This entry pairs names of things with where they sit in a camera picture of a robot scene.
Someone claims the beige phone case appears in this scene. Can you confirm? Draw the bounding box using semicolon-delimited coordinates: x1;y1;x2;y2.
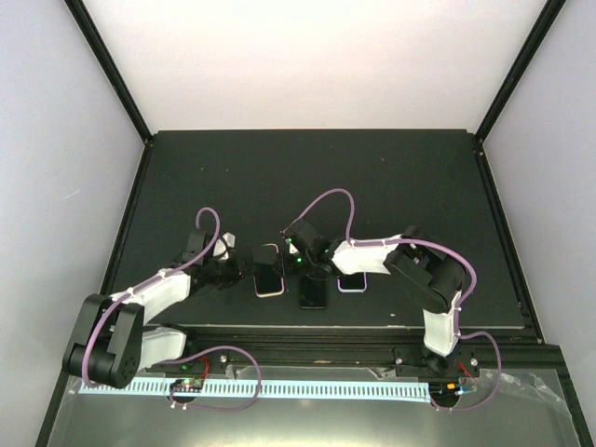
253;242;286;299

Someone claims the black phone case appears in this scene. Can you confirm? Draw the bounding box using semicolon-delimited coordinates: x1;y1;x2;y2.
299;277;327;309

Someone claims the lavender phone case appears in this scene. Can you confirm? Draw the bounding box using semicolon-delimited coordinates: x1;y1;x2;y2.
335;274;369;294

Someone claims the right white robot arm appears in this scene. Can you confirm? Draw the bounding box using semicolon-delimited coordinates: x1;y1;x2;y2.
282;219;478;375

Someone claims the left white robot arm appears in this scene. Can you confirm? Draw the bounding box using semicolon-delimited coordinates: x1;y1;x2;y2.
61;231;242;388

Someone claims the left circuit board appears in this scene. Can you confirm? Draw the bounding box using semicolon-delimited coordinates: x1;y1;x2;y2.
169;378;203;393

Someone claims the circuit board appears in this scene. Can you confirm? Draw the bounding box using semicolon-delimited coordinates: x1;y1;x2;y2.
169;378;203;393
429;382;478;397

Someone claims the right circuit board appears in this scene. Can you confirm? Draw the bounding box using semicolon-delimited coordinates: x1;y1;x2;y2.
429;382;478;397

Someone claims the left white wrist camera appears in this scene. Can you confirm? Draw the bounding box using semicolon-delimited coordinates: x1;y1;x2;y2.
213;232;236;261

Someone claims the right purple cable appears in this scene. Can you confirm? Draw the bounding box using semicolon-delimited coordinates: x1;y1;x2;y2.
295;188;503;414

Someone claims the light blue cable duct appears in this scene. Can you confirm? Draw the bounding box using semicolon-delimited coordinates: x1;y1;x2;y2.
78;377;430;403

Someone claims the black front rail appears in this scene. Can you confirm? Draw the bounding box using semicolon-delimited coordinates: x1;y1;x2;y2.
133;328;564;376

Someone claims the left black frame post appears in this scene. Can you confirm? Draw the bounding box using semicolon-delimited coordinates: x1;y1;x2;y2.
64;0;153;143

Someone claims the black frame post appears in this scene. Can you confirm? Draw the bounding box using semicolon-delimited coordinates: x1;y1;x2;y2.
475;0;566;143
64;0;153;143

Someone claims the right black frame post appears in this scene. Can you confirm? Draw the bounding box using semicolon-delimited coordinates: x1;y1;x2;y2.
475;0;566;143

